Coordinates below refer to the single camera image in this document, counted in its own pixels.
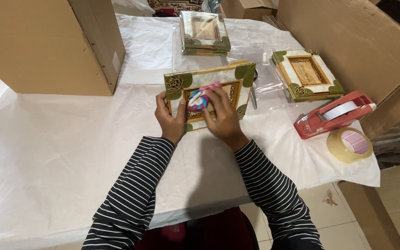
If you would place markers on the leaf decorated photo frame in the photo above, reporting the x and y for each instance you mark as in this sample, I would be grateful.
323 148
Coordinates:
208 88

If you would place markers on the crumpled tape scrap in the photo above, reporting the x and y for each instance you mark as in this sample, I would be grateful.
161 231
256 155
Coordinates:
330 198

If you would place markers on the large closed cardboard box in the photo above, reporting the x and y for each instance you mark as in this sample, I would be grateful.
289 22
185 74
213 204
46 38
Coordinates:
47 45

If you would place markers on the small cardboard box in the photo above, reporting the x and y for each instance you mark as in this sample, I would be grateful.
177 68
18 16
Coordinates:
247 7

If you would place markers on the large open cardboard box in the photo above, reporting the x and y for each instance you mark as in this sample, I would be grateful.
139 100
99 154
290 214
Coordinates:
356 45

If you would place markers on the scissors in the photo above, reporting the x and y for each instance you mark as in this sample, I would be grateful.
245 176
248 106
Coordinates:
254 93

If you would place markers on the white paper table cover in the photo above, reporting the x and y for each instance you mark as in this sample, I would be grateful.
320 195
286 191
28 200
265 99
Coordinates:
82 139

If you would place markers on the clear plastic bags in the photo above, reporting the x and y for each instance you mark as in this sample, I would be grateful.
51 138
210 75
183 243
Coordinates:
252 59

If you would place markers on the pink blue cleaning cloth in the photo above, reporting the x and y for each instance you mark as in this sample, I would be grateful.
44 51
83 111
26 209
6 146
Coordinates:
200 97

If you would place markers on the person's left hand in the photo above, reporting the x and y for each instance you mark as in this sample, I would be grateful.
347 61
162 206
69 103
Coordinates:
170 119

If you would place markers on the stack of wrapped photo frames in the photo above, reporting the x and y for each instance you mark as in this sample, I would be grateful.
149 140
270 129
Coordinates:
205 33

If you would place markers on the person's right hand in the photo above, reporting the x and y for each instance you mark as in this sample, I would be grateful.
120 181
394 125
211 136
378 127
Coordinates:
225 119

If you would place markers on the flat cardboard sheet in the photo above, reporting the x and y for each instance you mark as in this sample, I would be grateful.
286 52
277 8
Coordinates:
384 211

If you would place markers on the patterned rug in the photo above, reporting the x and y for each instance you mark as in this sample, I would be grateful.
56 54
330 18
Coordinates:
175 5

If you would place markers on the person's right fingers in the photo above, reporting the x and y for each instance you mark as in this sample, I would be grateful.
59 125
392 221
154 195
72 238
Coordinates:
217 100

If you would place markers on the stack of unwrapped photo frames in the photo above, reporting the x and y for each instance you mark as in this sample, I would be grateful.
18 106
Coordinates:
306 74

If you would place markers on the clear packing tape roll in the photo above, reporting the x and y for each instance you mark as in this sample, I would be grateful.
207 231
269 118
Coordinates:
349 145

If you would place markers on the red tape dispenser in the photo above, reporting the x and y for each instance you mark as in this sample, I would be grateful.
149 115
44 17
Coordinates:
333 114

